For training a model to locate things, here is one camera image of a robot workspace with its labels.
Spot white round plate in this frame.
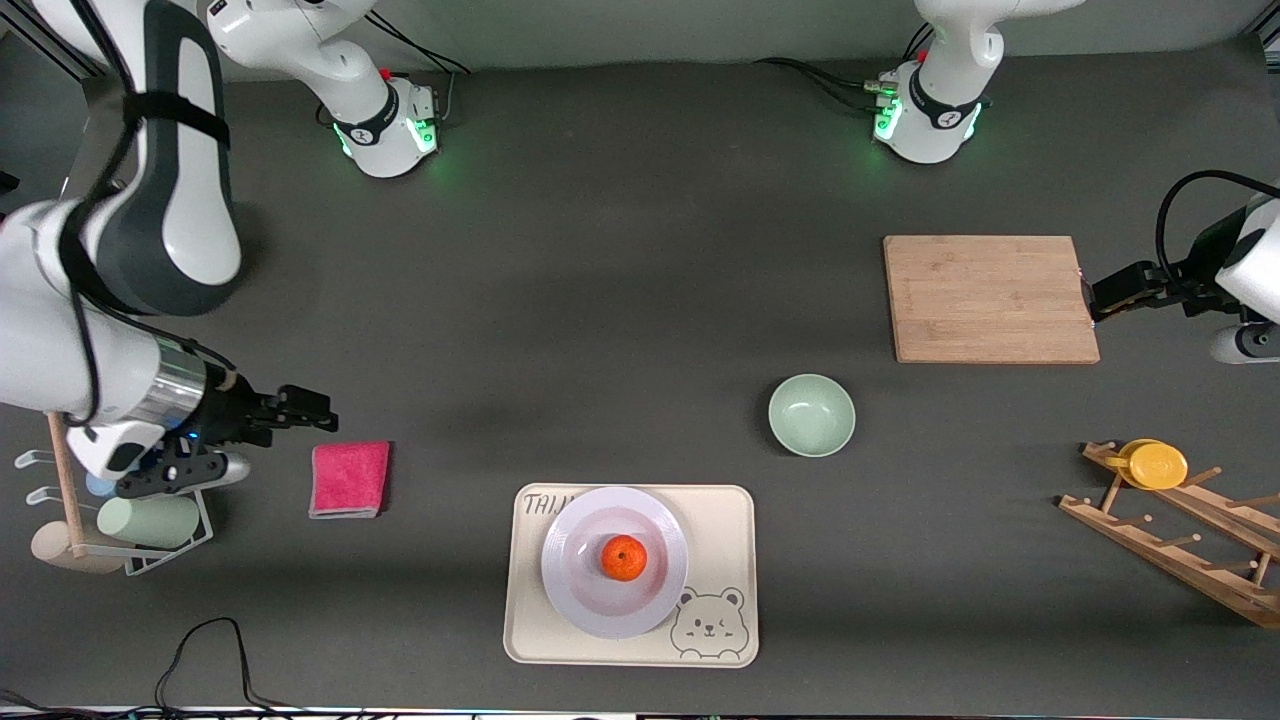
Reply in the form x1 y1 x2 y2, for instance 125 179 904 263
541 486 690 641

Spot orange fruit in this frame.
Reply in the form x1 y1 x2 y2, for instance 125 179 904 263
601 535 649 583

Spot pink folded cloth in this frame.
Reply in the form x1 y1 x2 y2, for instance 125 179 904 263
308 441 392 520

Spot pale green cup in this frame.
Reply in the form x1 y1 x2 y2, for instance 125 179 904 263
97 494 201 549

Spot wooden cutting board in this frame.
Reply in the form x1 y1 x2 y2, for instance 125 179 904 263
883 235 1101 365

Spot yellow cup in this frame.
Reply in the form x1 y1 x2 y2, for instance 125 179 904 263
1105 439 1190 491

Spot wooden rod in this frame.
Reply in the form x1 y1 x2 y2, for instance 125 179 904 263
45 412 89 558

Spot beige cup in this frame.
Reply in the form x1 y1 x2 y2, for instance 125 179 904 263
30 521 126 576

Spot wooden peg drying rack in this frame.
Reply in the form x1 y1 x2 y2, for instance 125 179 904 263
1058 441 1280 630

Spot light green bowl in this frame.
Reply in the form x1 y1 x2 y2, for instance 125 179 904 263
768 374 857 458

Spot cream bear print tray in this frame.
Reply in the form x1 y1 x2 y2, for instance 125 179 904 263
501 483 759 668

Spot white wire cup rack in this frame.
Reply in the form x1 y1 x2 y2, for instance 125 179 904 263
15 415 214 578

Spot black cable loop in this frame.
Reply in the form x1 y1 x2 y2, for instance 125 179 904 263
0 617 301 717

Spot black right arm base cables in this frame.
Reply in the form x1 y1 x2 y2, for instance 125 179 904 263
365 10 477 126

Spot black arm base cables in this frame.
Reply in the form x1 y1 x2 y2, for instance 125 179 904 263
365 10 477 126
755 25 936 116

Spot black left arm base cables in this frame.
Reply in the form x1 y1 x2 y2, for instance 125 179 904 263
755 25 936 116

